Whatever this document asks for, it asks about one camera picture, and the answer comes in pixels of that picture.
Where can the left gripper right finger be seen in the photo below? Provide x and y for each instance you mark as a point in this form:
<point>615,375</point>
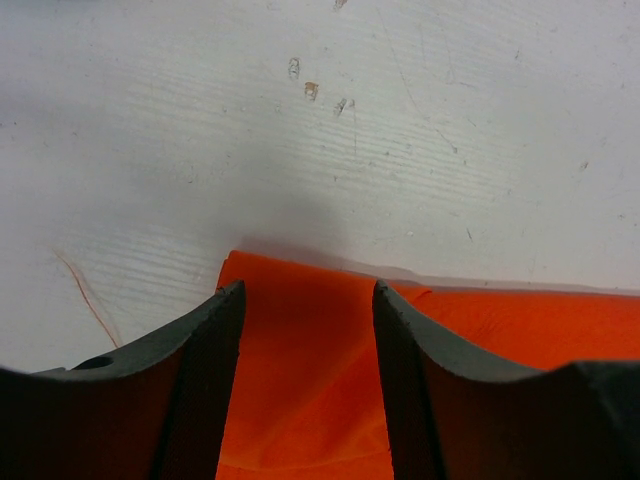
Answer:
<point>455,410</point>

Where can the orange t shirt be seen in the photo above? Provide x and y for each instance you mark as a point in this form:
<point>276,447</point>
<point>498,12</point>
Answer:
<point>307,400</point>

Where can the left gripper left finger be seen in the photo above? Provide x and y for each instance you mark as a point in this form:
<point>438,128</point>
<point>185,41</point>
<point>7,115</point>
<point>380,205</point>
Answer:
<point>155,408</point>

